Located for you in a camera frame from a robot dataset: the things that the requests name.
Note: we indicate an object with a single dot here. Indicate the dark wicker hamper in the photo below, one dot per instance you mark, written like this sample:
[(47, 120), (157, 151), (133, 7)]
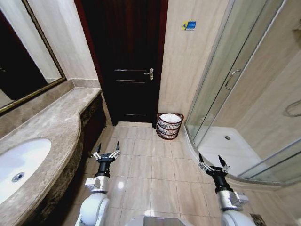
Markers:
[(168, 132)]

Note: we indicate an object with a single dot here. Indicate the glass shower enclosure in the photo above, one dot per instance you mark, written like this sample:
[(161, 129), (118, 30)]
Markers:
[(218, 77)]

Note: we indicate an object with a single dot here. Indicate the marble vanity counter cabinet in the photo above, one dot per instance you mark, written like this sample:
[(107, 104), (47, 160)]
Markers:
[(51, 120)]

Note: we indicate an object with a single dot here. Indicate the white shower tray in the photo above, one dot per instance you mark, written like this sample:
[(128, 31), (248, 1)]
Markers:
[(221, 148)]

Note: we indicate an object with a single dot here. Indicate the blue yellow wall sign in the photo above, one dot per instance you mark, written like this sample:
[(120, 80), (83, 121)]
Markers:
[(189, 25)]

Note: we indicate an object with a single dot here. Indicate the gilt framed wall mirror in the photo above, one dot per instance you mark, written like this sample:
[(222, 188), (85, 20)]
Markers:
[(16, 58)]

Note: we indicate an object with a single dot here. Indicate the metal sink drain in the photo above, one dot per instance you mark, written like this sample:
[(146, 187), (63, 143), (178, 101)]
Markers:
[(18, 177)]

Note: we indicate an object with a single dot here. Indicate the robot white chest shell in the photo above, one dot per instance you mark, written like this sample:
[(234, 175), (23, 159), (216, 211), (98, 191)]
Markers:
[(155, 222)]

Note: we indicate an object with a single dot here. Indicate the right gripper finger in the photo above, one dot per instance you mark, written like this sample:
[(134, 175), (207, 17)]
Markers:
[(202, 166), (223, 164)]

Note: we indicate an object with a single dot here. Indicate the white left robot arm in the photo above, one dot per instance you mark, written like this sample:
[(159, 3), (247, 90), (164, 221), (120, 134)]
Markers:
[(94, 209)]

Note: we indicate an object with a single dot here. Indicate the white oval sink basin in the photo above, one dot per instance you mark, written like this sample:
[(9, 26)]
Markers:
[(26, 157)]

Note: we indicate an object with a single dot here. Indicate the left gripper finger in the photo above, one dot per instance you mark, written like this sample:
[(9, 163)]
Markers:
[(115, 153), (96, 155)]

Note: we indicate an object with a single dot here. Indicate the dark wooden door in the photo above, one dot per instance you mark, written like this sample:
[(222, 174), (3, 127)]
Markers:
[(127, 47)]

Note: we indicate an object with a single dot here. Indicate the round shower tray drain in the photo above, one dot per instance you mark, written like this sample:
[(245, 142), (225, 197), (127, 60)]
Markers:
[(227, 137)]

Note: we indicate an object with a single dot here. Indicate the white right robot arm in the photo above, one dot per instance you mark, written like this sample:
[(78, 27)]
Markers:
[(231, 216)]

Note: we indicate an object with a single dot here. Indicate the white towel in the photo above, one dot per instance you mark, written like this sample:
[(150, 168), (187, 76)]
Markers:
[(170, 118)]

